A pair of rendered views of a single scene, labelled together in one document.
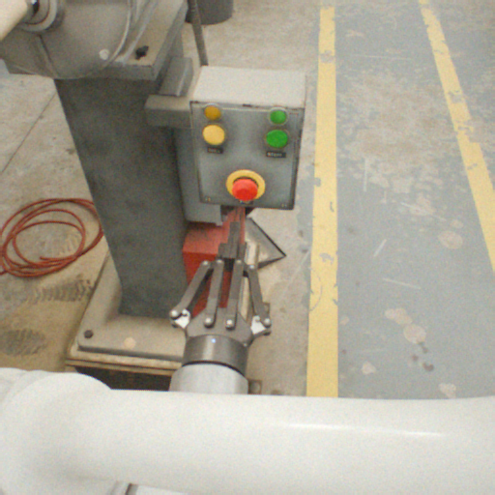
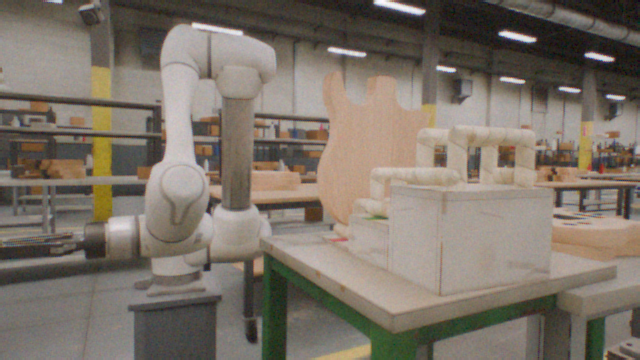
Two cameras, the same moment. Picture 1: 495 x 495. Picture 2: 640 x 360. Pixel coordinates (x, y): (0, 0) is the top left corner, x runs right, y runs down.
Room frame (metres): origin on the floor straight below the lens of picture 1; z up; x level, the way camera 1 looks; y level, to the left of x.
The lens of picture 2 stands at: (0.34, 0.94, 1.15)
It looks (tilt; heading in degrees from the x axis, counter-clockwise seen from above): 3 degrees down; 235
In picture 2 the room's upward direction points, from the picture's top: 1 degrees clockwise
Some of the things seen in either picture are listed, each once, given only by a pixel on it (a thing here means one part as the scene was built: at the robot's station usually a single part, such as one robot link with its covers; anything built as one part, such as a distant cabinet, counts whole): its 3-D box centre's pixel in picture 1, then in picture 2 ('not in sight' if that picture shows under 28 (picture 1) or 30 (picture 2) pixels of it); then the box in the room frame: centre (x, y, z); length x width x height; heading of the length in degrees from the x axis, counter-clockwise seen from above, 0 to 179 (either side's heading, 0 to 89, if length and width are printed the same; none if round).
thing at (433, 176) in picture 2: not in sight; (434, 176); (-0.23, 0.49, 1.12); 0.11 x 0.03 x 0.03; 81
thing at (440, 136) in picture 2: not in sight; (459, 138); (-0.33, 0.47, 1.20); 0.20 x 0.03 x 0.03; 170
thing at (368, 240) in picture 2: not in sight; (416, 236); (-0.35, 0.35, 0.98); 0.27 x 0.16 x 0.09; 171
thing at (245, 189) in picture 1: (246, 186); not in sight; (0.57, 0.00, 0.97); 0.04 x 0.04 x 0.04; 84
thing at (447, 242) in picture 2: not in sight; (469, 231); (-0.32, 0.50, 1.02); 0.27 x 0.15 x 0.17; 171
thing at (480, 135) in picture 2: not in sight; (493, 136); (-0.31, 0.55, 1.20); 0.20 x 0.03 x 0.03; 170
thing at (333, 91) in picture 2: not in sight; (338, 90); (-0.25, 0.17, 1.32); 0.07 x 0.04 x 0.09; 171
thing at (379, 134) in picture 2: not in sight; (379, 153); (-0.38, 0.19, 1.17); 0.35 x 0.04 x 0.40; 171
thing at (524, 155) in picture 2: not in sight; (524, 163); (-0.40, 0.56, 1.15); 0.03 x 0.03 x 0.09
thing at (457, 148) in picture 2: not in sight; (456, 162); (-0.23, 0.53, 1.15); 0.03 x 0.03 x 0.09
